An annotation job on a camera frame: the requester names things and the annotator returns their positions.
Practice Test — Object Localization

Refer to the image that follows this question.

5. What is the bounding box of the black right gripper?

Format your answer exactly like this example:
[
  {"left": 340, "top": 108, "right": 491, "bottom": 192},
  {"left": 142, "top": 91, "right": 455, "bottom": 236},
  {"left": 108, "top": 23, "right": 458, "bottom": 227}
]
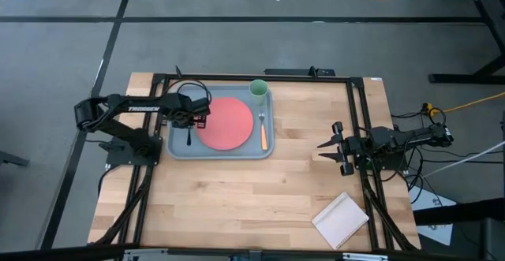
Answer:
[{"left": 316, "top": 121, "right": 362, "bottom": 177}]

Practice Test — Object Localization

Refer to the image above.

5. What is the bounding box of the pink round plate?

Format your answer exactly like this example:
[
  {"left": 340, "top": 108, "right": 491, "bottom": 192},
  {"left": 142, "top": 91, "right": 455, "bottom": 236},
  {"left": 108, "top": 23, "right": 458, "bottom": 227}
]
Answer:
[{"left": 196, "top": 96, "right": 255, "bottom": 151}]

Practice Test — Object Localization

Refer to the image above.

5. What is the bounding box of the light green plastic cup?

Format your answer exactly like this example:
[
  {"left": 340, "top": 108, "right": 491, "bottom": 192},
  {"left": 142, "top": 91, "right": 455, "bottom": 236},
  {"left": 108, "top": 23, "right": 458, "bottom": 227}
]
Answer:
[{"left": 248, "top": 79, "right": 270, "bottom": 106}]

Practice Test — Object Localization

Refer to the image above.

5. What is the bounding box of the fork with orange handle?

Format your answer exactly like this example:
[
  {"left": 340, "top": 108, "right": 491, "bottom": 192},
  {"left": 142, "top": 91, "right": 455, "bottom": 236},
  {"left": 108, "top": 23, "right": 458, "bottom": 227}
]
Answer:
[{"left": 258, "top": 105, "right": 270, "bottom": 151}]

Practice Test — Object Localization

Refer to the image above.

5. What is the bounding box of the grey plastic tray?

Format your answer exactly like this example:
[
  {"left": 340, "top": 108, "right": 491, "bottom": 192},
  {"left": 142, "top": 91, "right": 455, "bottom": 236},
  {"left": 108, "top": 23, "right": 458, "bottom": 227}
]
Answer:
[{"left": 166, "top": 84, "right": 276, "bottom": 160}]

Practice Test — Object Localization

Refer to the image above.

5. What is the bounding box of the white spiral notebook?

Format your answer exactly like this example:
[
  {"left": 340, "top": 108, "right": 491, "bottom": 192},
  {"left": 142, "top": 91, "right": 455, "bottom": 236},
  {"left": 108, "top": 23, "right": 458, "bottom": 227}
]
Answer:
[{"left": 311, "top": 191, "right": 370, "bottom": 250}]

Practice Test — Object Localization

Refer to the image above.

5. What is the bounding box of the black bar-shaped device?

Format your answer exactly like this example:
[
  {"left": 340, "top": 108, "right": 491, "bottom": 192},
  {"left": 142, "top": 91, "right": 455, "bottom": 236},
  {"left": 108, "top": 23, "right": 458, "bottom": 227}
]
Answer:
[{"left": 263, "top": 66, "right": 336, "bottom": 77}]

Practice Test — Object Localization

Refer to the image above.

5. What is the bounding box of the white paper sheet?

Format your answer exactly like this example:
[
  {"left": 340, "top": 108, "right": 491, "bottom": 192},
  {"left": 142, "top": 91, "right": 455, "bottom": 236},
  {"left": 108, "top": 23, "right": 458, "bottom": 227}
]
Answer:
[{"left": 408, "top": 185, "right": 457, "bottom": 246}]

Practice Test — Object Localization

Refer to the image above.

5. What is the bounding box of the black floor beam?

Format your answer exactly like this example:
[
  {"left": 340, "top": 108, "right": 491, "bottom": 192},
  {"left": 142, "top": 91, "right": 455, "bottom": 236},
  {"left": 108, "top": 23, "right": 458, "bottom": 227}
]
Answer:
[{"left": 412, "top": 197, "right": 505, "bottom": 226}]

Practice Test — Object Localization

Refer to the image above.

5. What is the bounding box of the black stand with feet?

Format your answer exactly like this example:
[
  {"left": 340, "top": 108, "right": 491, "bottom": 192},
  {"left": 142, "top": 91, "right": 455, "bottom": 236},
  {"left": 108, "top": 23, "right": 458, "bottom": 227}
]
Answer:
[{"left": 428, "top": 0, "right": 505, "bottom": 85}]

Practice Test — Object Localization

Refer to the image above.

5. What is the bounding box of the grey furniture foot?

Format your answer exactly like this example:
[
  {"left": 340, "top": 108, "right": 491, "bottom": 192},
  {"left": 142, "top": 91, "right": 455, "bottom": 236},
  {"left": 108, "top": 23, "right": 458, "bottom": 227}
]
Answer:
[{"left": 0, "top": 150, "right": 31, "bottom": 167}]

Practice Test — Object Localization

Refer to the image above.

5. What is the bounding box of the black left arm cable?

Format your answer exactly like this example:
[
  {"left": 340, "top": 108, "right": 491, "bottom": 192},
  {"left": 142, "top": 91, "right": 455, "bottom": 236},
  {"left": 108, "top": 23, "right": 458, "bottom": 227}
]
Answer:
[{"left": 164, "top": 78, "right": 212, "bottom": 105}]

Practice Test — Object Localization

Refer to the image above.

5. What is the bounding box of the black aluminium table frame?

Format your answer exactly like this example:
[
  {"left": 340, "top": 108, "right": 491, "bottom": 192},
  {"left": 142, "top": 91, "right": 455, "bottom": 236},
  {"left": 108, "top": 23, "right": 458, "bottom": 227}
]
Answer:
[{"left": 94, "top": 65, "right": 421, "bottom": 252}]

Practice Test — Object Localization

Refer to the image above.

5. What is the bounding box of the yellow cable with plug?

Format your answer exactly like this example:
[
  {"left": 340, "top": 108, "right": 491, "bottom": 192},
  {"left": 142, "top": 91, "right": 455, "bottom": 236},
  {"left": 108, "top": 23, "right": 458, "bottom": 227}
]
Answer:
[{"left": 424, "top": 91, "right": 505, "bottom": 117}]

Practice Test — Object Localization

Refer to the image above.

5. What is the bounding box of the black floor power cable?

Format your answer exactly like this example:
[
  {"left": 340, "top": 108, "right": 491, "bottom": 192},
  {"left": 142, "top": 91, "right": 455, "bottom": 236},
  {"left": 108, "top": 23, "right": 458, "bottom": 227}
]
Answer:
[{"left": 390, "top": 110, "right": 505, "bottom": 205}]

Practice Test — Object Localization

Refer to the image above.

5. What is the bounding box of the white floor cable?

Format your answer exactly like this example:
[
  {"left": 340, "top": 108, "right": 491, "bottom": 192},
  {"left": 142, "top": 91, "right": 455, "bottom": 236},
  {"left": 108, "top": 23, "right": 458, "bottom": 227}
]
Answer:
[{"left": 421, "top": 140, "right": 505, "bottom": 179}]

